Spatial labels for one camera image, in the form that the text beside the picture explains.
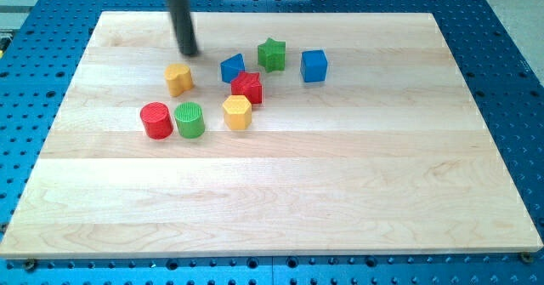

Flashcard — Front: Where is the brass screw right corner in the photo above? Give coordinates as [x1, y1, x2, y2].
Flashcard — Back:
[518, 252, 534, 264]

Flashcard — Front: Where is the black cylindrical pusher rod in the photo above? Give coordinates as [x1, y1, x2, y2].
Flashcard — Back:
[166, 0, 198, 56]

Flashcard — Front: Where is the yellow heart block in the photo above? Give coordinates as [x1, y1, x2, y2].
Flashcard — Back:
[164, 63, 194, 97]

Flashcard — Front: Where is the yellow hexagon block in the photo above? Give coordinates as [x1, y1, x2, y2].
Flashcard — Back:
[222, 95, 252, 130]

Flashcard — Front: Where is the blue cube block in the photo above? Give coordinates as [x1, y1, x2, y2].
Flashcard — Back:
[300, 50, 328, 83]

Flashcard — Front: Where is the brass screw corner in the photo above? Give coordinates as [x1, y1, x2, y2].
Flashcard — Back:
[21, 259, 37, 272]
[518, 252, 534, 264]

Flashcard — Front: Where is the blue triangle block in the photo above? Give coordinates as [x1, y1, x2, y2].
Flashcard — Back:
[220, 54, 246, 83]

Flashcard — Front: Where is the red star block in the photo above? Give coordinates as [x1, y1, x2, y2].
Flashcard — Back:
[230, 71, 263, 105]

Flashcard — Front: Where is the brass screw left corner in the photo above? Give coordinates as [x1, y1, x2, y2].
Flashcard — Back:
[21, 259, 37, 272]

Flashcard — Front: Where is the red cylinder block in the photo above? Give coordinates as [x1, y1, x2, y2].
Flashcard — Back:
[139, 102, 173, 140]

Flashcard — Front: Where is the light wooden board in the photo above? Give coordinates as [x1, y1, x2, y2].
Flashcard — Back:
[1, 11, 542, 259]

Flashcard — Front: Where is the green cylinder block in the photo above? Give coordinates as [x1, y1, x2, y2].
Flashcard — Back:
[174, 102, 205, 139]

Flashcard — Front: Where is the green star block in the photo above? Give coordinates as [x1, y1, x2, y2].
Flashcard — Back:
[258, 37, 286, 72]

